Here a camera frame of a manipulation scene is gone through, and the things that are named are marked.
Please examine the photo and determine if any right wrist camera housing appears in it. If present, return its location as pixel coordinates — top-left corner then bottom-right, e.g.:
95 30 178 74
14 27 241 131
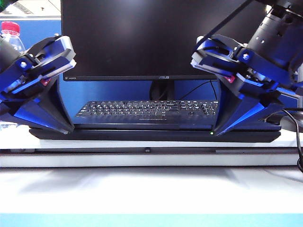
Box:
195 35 248 60

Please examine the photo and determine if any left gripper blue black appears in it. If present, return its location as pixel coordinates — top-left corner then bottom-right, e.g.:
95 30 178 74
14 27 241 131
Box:
0 55 76 134

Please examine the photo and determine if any black laptop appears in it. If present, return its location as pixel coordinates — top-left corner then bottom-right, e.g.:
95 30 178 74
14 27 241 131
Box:
28 122 282 142

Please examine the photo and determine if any black computer keyboard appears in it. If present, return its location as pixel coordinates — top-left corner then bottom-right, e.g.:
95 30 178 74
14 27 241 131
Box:
75 100 220 124

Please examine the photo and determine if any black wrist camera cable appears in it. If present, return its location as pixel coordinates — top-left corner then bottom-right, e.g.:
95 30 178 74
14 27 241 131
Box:
196 0 253 44

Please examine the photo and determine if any thin black monitor cable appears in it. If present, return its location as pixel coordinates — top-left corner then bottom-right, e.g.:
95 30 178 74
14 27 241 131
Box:
176 79 220 99
210 79 218 100

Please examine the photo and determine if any thick black mouse cable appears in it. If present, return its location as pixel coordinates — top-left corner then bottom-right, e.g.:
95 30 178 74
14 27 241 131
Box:
281 108 303 173

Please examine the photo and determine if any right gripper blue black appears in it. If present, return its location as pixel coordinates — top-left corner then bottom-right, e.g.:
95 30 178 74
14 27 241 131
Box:
191 46 303 137

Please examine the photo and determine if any black computer monitor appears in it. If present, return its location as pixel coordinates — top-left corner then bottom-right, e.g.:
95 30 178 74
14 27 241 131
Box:
60 0 268 101

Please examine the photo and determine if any blue office partition panel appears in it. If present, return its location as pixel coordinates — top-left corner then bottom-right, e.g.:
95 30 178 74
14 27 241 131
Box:
0 18 299 123

